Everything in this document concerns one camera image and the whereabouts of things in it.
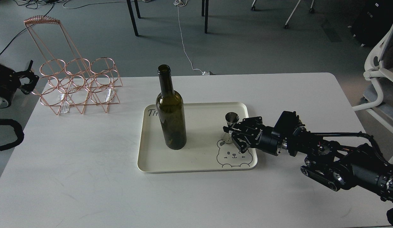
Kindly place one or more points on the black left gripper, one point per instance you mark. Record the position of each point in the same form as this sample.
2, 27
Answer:
9, 83

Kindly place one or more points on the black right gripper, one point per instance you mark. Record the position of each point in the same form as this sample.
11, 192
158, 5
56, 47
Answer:
251, 133

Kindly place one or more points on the steel double jigger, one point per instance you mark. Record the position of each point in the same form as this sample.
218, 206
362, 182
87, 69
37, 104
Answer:
231, 119

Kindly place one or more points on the dark green wine bottle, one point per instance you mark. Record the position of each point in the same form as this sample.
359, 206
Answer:
170, 107

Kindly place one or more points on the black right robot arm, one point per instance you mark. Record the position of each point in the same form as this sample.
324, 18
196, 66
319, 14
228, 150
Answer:
337, 160

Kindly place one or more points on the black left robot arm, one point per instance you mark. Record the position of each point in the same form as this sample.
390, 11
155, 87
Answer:
15, 125

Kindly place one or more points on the cream bear serving tray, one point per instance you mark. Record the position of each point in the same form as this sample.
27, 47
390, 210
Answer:
205, 149

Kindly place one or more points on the black table legs left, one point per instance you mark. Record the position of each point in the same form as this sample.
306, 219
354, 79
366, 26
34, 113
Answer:
133, 7

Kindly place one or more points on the black table legs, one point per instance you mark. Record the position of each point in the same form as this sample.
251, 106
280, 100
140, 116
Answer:
205, 14
133, 7

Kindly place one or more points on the black table legs right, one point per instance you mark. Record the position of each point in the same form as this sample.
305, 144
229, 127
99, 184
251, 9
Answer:
205, 14

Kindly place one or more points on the rolling chair base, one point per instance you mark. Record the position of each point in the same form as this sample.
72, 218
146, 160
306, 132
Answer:
286, 24

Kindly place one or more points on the copper wire wine rack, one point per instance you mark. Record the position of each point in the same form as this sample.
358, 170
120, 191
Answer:
76, 83

